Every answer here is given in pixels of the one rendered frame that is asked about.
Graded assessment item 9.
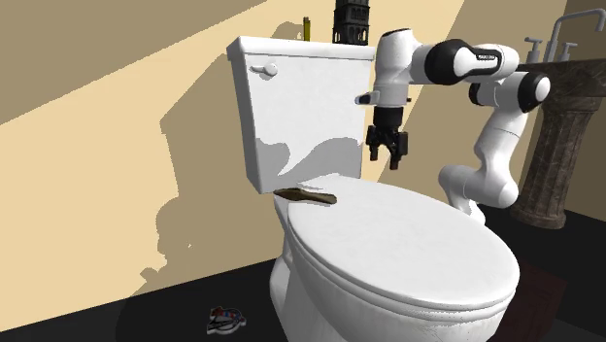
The brown flat oblong object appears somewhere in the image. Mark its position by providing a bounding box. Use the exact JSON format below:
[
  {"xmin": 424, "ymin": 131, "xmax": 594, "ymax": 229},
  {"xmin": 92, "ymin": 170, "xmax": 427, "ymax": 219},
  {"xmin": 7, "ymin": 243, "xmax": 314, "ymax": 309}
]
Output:
[{"xmin": 274, "ymin": 187, "xmax": 338, "ymax": 206}]

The black tower figure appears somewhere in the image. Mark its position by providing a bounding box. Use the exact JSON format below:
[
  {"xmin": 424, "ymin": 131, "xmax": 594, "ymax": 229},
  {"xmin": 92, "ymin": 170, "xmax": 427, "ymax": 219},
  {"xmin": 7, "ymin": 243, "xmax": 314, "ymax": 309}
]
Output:
[{"xmin": 332, "ymin": 0, "xmax": 371, "ymax": 47}]

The red blue white toy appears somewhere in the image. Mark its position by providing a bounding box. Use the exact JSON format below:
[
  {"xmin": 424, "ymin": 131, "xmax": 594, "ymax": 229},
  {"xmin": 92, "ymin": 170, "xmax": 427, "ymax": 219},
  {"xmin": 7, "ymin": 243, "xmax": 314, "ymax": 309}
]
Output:
[{"xmin": 206, "ymin": 306, "xmax": 248, "ymax": 335}]

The white toilet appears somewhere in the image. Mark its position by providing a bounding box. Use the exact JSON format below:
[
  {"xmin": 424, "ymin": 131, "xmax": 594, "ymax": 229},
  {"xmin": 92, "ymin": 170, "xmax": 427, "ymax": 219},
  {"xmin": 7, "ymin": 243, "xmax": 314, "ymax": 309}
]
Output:
[{"xmin": 225, "ymin": 35, "xmax": 522, "ymax": 342}]

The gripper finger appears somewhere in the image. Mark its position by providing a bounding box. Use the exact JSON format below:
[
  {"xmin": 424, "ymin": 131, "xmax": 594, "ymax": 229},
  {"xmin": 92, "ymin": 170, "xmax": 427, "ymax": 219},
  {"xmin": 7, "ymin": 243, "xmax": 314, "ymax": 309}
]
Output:
[
  {"xmin": 365, "ymin": 124, "xmax": 382, "ymax": 162},
  {"xmin": 387, "ymin": 131, "xmax": 410, "ymax": 171}
]

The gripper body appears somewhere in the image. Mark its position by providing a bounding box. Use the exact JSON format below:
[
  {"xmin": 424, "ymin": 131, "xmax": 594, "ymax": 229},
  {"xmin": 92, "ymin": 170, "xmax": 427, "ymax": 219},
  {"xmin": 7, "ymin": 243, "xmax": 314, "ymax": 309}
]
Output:
[{"xmin": 367, "ymin": 106, "xmax": 406, "ymax": 143}]

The dark stone pedestal sink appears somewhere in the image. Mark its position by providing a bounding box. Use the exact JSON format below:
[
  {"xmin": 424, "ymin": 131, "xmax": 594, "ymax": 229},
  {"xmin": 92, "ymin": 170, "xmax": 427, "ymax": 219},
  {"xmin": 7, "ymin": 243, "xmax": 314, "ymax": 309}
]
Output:
[{"xmin": 509, "ymin": 8, "xmax": 606, "ymax": 231}]

